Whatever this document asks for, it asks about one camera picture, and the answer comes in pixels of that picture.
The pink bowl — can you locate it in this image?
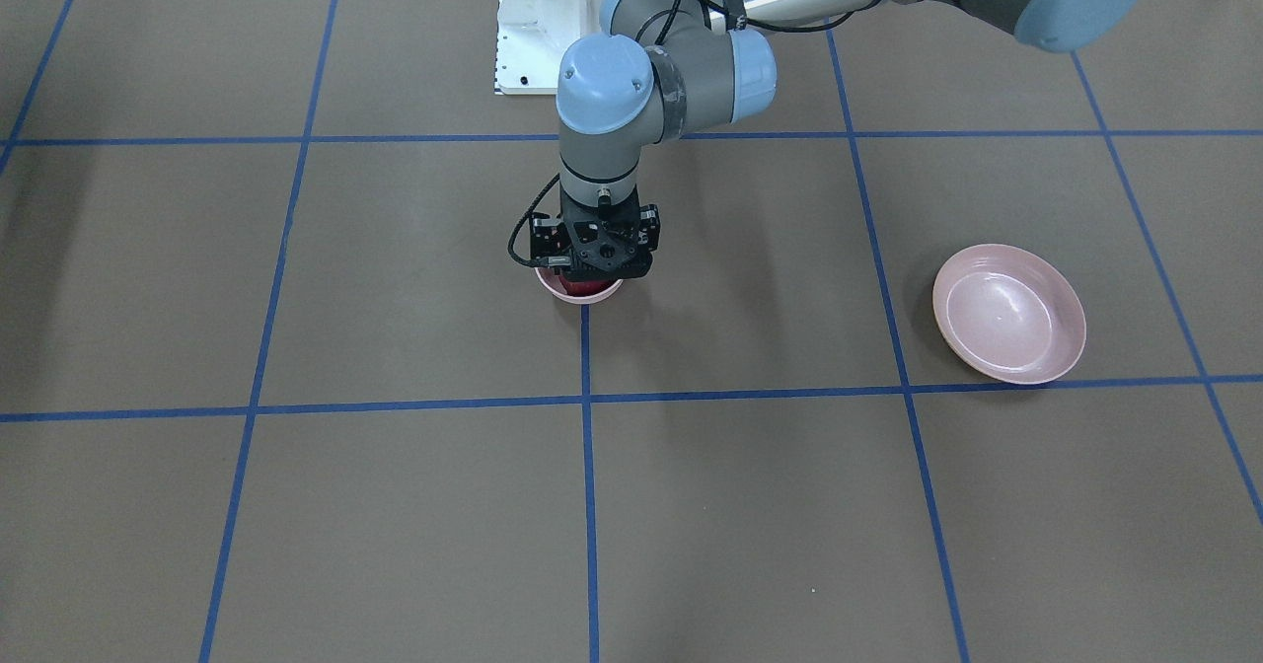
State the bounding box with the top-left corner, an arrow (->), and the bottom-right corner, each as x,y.
534,266 -> 624,306

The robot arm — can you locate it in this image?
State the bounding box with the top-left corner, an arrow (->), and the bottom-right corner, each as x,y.
517,0 -> 1140,282

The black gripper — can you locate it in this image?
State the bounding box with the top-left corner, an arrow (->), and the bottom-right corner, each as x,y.
552,205 -> 654,282

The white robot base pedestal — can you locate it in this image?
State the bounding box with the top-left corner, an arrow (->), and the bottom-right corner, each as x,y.
493,0 -> 604,96

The pink plate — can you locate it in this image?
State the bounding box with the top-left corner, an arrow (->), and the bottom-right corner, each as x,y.
930,244 -> 1087,386

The red apple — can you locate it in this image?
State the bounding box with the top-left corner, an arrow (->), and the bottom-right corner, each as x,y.
560,277 -> 615,296

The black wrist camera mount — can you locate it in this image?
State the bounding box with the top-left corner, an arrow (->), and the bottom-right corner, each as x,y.
528,212 -> 573,272

